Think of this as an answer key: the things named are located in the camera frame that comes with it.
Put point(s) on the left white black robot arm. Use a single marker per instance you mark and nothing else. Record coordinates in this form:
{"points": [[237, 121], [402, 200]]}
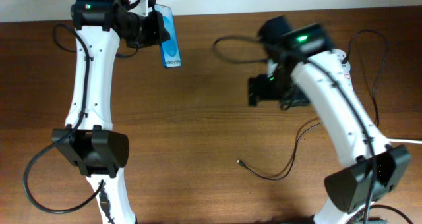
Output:
{"points": [[88, 141]]}

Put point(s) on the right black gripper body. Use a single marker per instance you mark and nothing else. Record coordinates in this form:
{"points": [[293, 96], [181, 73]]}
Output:
{"points": [[252, 91]]}

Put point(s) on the white power strip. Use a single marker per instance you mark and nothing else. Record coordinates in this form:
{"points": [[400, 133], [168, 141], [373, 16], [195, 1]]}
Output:
{"points": [[346, 67]]}

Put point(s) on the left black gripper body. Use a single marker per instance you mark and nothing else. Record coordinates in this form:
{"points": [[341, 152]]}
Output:
{"points": [[144, 31]]}

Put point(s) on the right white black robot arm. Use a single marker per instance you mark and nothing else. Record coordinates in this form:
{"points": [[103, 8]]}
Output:
{"points": [[304, 68]]}

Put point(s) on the blue screen smartphone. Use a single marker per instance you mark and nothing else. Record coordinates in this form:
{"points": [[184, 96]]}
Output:
{"points": [[169, 49]]}

